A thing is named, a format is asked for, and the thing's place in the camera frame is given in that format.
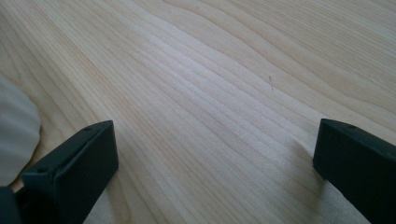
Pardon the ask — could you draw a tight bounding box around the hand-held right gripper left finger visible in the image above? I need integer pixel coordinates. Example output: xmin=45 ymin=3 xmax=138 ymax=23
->
xmin=15 ymin=119 xmax=120 ymax=224

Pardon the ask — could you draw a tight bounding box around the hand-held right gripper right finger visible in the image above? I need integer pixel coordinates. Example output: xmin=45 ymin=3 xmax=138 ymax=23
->
xmin=312 ymin=118 xmax=396 ymax=224

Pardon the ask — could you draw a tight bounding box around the white cloth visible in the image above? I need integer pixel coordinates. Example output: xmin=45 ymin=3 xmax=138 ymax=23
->
xmin=0 ymin=76 xmax=42 ymax=188

